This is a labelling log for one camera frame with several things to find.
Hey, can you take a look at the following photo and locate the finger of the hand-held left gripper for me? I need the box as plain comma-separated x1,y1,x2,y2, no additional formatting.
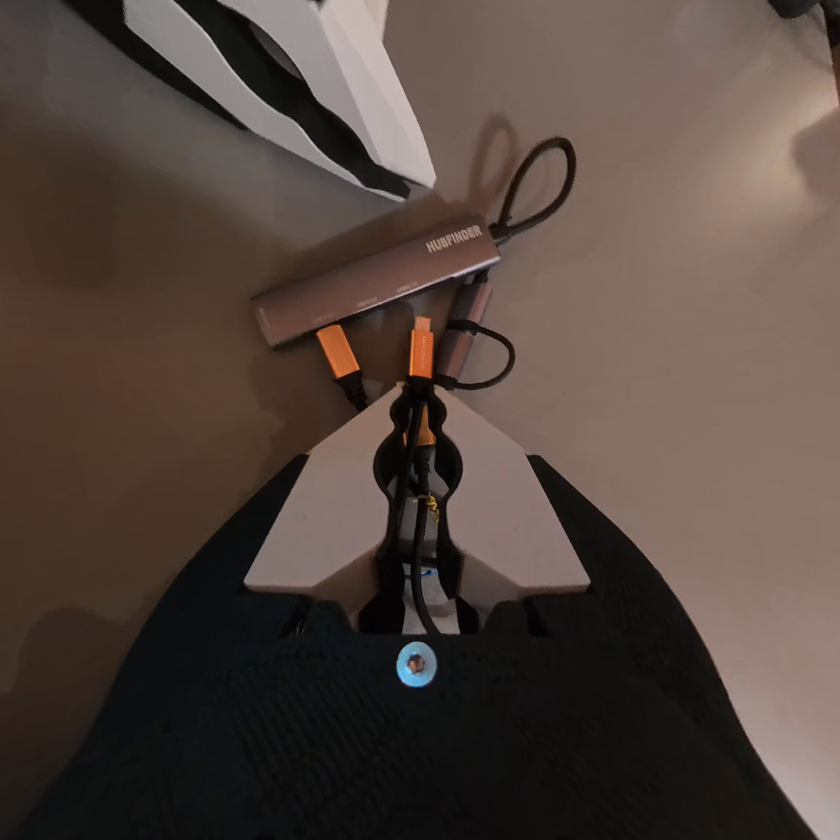
197,0,438,199
66,0,411,203

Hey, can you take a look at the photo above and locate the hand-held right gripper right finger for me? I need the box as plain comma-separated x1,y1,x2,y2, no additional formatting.
430,386,593,635

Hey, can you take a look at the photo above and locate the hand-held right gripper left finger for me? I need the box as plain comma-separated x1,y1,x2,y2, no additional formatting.
243,384,412,634

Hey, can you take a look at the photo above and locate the black cable with yellow tie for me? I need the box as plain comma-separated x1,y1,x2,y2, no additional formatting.
315,323,439,526

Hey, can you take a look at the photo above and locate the black cable with blue tie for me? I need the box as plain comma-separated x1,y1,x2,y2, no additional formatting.
394,317,442,634

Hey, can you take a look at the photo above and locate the grey usb hub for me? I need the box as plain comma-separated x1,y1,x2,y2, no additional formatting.
251,213,503,352
440,136,578,391

